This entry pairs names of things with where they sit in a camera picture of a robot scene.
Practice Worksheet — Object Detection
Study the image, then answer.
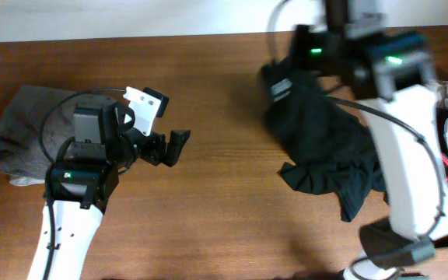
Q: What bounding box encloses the black logo t-shirt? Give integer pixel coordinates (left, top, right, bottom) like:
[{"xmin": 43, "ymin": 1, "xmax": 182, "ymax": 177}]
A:
[{"xmin": 264, "ymin": 74, "xmax": 386, "ymax": 222}]

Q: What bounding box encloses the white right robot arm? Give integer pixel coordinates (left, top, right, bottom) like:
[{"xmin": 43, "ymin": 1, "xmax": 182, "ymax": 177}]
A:
[{"xmin": 260, "ymin": 1, "xmax": 448, "ymax": 279}]

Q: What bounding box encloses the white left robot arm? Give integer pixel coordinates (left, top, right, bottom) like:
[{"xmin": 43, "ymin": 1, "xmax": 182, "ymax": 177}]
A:
[{"xmin": 28, "ymin": 102, "xmax": 191, "ymax": 279}]

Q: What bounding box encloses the grey folded shirt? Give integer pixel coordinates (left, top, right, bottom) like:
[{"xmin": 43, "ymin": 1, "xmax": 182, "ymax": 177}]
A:
[{"xmin": 0, "ymin": 85, "xmax": 79, "ymax": 187}]

